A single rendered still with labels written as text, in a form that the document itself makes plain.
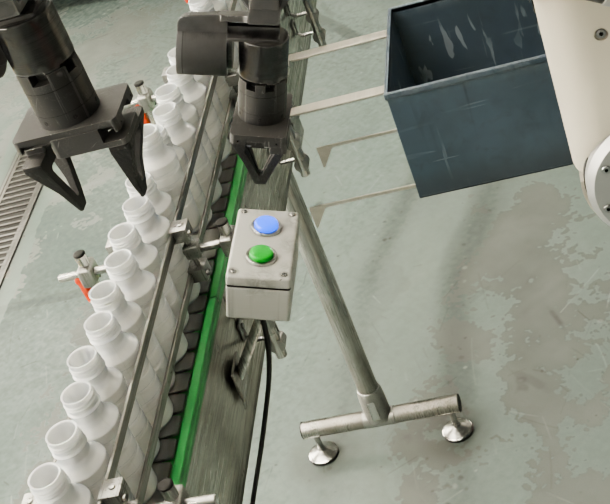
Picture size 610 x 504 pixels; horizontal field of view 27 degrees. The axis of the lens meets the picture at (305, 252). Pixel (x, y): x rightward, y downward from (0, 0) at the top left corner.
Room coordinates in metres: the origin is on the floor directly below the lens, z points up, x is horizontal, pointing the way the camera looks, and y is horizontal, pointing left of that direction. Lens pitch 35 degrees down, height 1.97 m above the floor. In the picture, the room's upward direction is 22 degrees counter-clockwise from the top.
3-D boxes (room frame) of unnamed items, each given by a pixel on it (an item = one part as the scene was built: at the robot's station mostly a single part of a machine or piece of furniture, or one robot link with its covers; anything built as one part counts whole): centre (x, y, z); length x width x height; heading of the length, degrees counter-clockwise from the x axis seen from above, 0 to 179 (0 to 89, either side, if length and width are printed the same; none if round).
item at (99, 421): (1.09, 0.29, 1.08); 0.06 x 0.06 x 0.17
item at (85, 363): (1.15, 0.28, 1.08); 0.06 x 0.06 x 0.17
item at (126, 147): (1.04, 0.13, 1.44); 0.07 x 0.07 x 0.09; 72
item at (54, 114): (1.04, 0.15, 1.51); 0.10 x 0.07 x 0.07; 72
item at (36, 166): (1.05, 0.16, 1.44); 0.07 x 0.07 x 0.09; 72
